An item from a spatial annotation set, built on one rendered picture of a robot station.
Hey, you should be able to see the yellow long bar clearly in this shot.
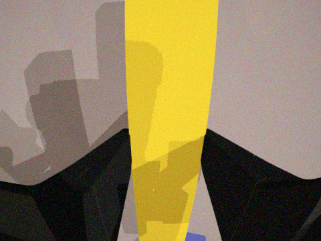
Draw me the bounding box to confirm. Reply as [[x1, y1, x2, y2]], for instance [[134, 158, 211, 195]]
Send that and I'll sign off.
[[125, 0, 219, 241]]

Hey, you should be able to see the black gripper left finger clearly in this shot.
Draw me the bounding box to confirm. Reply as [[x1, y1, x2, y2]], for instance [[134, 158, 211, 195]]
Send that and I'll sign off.
[[0, 129, 132, 241]]

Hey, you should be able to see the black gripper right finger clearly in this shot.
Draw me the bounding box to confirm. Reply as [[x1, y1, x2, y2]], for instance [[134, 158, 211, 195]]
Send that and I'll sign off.
[[201, 129, 321, 241]]

